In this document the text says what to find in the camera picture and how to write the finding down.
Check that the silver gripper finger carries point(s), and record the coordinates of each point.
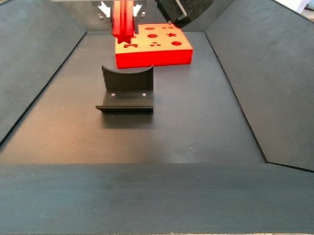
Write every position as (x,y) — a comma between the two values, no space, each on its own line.
(139,10)
(106,8)

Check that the red star-shaped peg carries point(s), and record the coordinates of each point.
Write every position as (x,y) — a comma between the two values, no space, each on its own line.
(123,28)

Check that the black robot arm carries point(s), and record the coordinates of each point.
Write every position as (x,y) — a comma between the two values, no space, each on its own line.
(178,12)

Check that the dark grey curved fixture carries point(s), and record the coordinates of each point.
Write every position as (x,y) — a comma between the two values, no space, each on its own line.
(129,90)

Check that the red shape-hole insertion block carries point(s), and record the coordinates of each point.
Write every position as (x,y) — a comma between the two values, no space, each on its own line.
(160,45)

